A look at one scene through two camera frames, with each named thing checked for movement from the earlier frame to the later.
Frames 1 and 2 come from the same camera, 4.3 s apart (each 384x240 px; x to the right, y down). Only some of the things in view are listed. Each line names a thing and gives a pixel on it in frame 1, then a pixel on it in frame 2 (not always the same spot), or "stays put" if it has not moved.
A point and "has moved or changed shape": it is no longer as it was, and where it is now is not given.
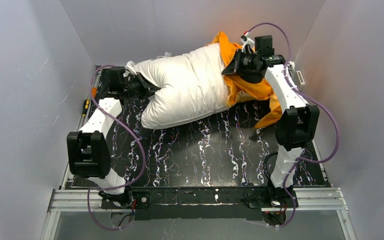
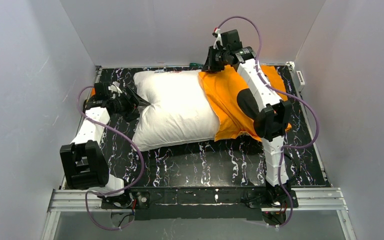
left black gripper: x=144 y=87 → x=130 y=102
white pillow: x=192 y=84 has moved or changed shape
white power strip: x=300 y=77 stays put
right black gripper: x=233 y=62 → x=214 y=63
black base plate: x=198 y=203 stays put
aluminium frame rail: x=332 y=199 stays put
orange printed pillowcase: x=240 y=89 has moved or changed shape
